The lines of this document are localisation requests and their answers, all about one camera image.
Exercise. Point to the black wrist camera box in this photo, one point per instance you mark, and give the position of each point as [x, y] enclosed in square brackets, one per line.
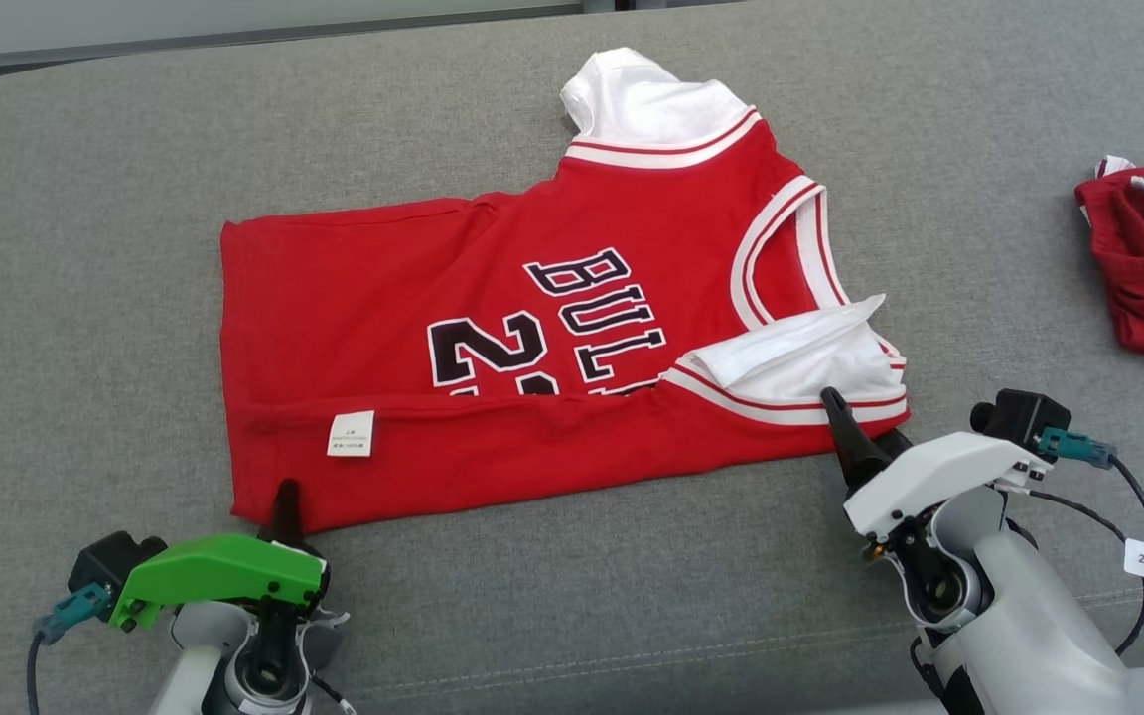
[105, 561]
[1024, 417]

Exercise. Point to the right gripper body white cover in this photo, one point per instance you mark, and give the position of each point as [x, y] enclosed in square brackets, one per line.
[929, 472]

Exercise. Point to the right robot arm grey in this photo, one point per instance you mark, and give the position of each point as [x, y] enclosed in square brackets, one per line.
[1029, 636]

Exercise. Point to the red basketball jersey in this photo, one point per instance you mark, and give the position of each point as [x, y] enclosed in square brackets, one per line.
[354, 298]

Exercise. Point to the grey fabric sofa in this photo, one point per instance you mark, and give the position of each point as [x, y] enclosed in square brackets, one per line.
[85, 298]

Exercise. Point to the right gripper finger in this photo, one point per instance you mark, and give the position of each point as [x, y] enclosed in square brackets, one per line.
[852, 452]
[896, 443]

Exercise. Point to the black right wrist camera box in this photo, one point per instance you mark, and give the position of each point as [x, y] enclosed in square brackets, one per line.
[1024, 417]

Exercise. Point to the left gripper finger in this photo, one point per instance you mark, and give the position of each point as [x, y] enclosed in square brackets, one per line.
[285, 516]

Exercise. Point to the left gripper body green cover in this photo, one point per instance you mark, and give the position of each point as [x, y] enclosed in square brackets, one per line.
[214, 571]

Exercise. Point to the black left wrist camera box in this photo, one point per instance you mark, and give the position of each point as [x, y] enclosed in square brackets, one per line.
[105, 561]

